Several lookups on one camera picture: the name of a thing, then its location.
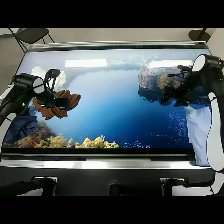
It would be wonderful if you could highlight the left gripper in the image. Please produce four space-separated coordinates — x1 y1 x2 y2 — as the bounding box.
40 89 72 110

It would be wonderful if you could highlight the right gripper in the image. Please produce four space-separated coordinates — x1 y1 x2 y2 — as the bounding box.
159 87 188 108

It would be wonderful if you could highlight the brown shirt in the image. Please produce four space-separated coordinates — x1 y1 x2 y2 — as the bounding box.
32 88 82 121

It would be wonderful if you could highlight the pale blue garment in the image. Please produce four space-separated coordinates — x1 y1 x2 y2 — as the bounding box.
184 104 213 167

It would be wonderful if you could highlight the black folding chair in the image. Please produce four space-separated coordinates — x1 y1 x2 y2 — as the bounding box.
7 27 56 53

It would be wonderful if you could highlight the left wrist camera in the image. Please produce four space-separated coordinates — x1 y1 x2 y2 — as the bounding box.
44 68 62 90

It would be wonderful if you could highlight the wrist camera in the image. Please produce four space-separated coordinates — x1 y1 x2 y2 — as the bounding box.
168 64 193 82
44 68 62 90

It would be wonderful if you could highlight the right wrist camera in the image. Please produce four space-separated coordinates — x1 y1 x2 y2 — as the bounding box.
168 64 193 82

